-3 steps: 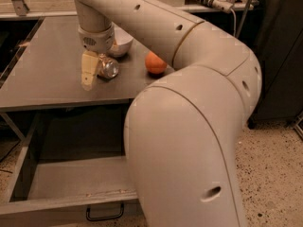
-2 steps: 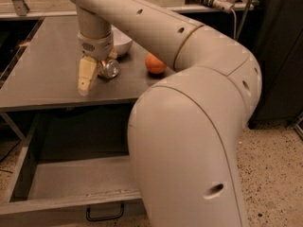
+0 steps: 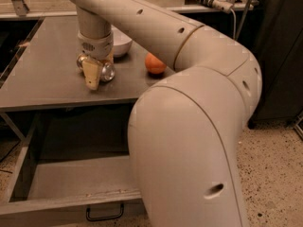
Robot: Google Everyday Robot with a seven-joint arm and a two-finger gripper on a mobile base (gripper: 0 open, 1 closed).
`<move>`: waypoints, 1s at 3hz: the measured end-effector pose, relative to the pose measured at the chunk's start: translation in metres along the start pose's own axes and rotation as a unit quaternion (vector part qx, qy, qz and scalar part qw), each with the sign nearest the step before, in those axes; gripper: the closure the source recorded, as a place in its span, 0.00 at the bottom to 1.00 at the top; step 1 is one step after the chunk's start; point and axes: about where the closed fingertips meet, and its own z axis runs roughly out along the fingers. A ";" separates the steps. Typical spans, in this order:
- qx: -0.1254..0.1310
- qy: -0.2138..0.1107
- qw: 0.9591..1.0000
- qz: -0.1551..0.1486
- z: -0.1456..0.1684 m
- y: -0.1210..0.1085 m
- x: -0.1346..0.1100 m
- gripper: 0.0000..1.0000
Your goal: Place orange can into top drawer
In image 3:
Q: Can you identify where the grey cabinet counter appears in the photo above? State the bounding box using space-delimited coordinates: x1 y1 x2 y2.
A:
0 15 178 114

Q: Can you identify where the black drawer handle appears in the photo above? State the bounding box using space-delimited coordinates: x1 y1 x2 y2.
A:
85 203 124 222

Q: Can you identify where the metal railing post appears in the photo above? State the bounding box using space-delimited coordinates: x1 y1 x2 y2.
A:
11 0 29 16

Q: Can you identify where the orange fruit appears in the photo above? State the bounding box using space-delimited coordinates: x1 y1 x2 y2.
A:
145 53 167 75

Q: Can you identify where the open grey top drawer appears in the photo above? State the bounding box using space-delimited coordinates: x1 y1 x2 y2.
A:
0 104 145 227

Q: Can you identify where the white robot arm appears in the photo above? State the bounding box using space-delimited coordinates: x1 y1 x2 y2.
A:
70 0 262 227

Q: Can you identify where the crushed orange soda can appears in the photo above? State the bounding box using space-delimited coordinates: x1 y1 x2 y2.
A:
77 54 115 82

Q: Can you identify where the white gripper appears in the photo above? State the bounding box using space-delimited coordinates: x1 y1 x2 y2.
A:
78 32 114 90

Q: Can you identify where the white ceramic bowl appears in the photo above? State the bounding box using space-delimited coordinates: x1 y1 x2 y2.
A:
112 26 133 58

